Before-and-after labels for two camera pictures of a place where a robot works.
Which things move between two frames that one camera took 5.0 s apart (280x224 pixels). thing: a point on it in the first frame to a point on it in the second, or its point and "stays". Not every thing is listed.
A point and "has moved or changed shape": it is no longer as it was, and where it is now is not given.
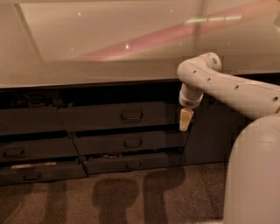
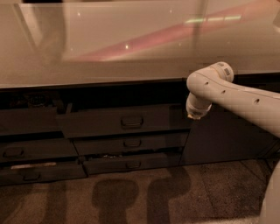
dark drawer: x=26 y=121 stays
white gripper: x=190 y=102 to x=197 y=112
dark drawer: x=80 y=116 has moved or changed shape
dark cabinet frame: x=74 y=129 stays
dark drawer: x=26 y=150 stays
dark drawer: x=131 y=163 stays
